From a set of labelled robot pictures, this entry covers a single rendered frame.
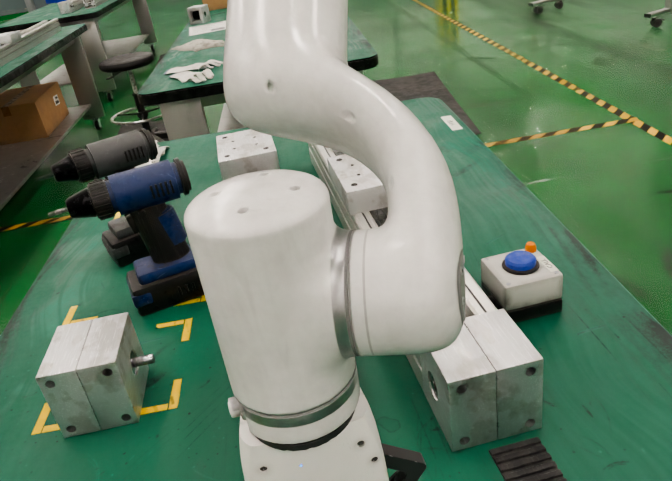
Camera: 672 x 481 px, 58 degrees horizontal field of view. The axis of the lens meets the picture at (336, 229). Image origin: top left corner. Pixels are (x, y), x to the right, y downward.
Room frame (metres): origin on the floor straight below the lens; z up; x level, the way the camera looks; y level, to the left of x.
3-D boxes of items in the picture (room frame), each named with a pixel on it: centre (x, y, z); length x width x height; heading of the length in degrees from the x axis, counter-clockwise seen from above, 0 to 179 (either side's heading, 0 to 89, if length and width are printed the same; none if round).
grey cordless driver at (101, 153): (1.00, 0.38, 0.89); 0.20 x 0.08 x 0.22; 120
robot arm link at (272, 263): (0.32, 0.04, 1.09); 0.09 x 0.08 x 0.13; 78
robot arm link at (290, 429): (0.32, 0.05, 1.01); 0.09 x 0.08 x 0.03; 97
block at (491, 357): (0.49, -0.14, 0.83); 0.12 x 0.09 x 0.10; 97
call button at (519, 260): (0.67, -0.23, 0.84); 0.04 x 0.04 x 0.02
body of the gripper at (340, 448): (0.32, 0.04, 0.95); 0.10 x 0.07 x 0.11; 97
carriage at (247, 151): (1.16, 0.15, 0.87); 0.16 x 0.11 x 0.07; 7
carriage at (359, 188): (0.93, -0.07, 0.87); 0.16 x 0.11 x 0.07; 7
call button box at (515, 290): (0.67, -0.23, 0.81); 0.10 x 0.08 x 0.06; 97
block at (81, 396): (0.61, 0.31, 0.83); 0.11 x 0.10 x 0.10; 95
